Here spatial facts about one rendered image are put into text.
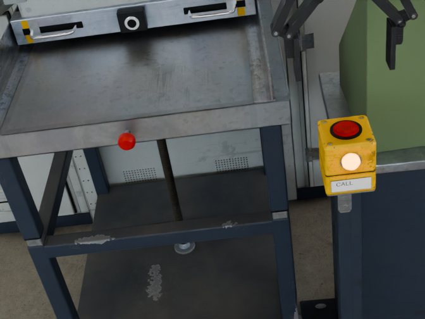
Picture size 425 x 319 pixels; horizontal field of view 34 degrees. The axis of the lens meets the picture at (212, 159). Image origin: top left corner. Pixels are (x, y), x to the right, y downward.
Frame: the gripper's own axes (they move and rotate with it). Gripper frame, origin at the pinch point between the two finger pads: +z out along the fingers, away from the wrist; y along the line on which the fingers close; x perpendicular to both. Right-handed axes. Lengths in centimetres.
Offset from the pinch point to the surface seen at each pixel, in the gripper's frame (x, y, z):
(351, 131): 1.3, -0.9, 11.4
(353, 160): 5.0, -0.4, 14.1
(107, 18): -52, 43, 12
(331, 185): 3.9, 2.9, 19.4
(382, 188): -10.0, -8.3, 33.3
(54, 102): -29, 53, 18
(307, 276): -53, 4, 102
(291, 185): -88, 4, 95
